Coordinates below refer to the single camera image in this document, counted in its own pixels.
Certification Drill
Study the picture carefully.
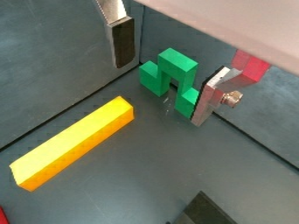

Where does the black angled bracket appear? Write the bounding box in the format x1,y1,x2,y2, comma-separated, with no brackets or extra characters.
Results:
165,192,238,224

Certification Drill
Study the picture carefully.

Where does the green stepped arch block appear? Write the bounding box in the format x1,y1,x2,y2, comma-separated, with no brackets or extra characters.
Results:
139,48,201,119

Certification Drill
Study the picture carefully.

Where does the yellow rectangular block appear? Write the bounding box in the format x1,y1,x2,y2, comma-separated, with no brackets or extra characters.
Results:
10,96,135,192

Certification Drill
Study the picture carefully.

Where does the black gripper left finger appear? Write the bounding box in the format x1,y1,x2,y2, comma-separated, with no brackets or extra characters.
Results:
94,0,137,68

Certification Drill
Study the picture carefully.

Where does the red board base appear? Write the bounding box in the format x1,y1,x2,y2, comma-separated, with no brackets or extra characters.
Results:
232,50,272,83

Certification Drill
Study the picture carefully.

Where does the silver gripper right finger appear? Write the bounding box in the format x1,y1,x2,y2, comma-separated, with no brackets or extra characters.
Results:
192,66,244,126

